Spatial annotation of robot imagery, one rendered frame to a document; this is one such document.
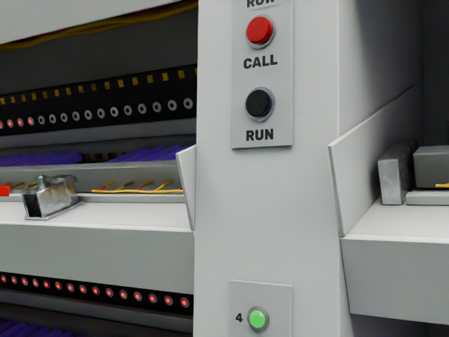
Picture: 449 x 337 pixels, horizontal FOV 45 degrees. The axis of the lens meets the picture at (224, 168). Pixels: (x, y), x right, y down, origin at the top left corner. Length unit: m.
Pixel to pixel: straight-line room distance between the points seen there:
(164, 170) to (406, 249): 0.21
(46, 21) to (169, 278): 0.24
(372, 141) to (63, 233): 0.23
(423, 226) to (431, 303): 0.04
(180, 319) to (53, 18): 0.31
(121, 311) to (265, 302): 0.32
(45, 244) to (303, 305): 0.22
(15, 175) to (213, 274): 0.29
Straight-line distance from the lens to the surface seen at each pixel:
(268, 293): 0.31
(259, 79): 0.32
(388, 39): 0.40
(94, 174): 0.49
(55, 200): 0.46
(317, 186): 0.30
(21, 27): 0.51
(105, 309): 0.63
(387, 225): 0.31
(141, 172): 0.45
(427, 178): 0.35
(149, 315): 0.59
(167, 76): 0.57
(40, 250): 0.45
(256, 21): 0.33
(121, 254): 0.39
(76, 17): 0.46
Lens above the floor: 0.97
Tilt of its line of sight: 4 degrees up
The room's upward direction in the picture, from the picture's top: 1 degrees clockwise
